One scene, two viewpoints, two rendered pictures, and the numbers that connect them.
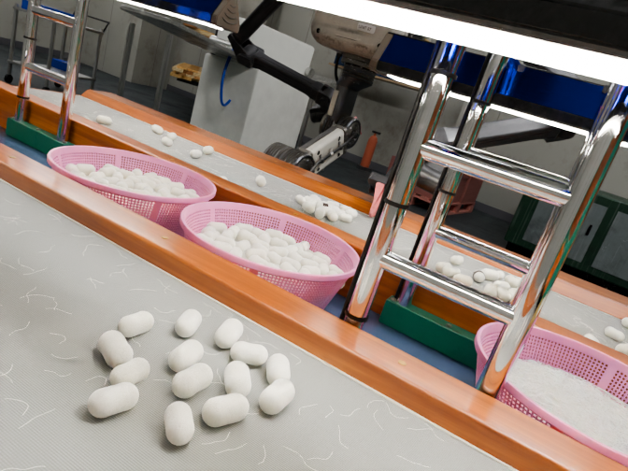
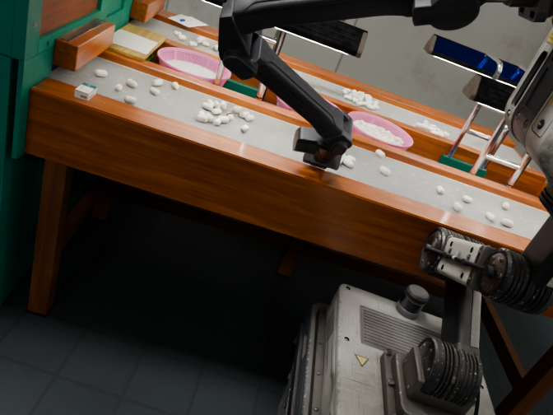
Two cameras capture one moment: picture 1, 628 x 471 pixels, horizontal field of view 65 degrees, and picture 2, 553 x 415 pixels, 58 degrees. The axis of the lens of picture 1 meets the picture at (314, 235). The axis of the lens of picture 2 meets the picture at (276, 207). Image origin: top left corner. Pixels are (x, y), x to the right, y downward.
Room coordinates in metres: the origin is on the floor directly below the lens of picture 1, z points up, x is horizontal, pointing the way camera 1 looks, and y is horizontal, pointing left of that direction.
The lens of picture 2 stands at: (2.21, -0.87, 1.32)
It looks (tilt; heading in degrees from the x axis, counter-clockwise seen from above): 30 degrees down; 148
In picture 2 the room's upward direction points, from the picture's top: 22 degrees clockwise
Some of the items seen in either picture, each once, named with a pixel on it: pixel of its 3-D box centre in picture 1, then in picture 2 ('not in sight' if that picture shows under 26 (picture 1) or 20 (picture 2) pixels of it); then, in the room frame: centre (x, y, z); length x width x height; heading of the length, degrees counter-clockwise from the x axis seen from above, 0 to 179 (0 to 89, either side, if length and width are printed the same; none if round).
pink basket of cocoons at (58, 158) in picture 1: (132, 196); (374, 139); (0.79, 0.31, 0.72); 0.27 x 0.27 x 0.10
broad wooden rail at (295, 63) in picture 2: not in sight; (333, 95); (0.24, 0.43, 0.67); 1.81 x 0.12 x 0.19; 67
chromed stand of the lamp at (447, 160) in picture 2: not in sight; (482, 115); (0.77, 0.78, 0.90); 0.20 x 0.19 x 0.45; 67
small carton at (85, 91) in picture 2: not in sight; (85, 91); (0.94, -0.74, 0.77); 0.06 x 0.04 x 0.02; 157
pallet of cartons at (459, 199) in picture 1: (437, 174); not in sight; (6.50, -1.30, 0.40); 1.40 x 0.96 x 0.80; 154
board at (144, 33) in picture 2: not in sight; (135, 40); (0.42, -0.55, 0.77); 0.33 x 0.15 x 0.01; 157
